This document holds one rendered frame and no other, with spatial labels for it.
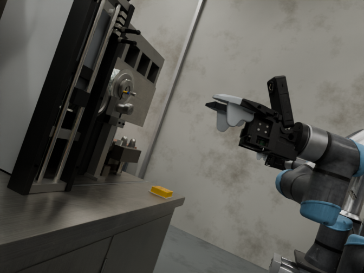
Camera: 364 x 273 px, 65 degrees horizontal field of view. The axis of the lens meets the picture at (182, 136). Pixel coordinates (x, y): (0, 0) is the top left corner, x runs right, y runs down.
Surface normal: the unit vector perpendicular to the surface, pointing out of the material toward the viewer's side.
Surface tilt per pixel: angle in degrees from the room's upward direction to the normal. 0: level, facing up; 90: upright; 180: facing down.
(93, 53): 90
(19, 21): 90
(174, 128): 90
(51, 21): 90
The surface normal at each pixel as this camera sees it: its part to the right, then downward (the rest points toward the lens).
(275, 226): -0.33, -0.13
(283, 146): 0.14, -0.12
